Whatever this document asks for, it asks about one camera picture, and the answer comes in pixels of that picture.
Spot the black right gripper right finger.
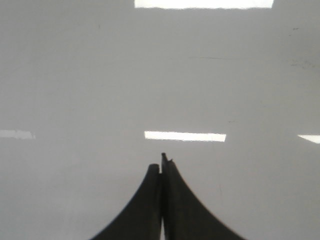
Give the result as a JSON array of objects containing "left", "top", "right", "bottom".
[{"left": 161, "top": 152, "right": 243, "bottom": 240}]

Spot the white whiteboard with aluminium frame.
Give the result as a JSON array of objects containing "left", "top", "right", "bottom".
[{"left": 0, "top": 0, "right": 320, "bottom": 240}]

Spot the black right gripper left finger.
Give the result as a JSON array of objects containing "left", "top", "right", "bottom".
[{"left": 92, "top": 163, "right": 162, "bottom": 240}]

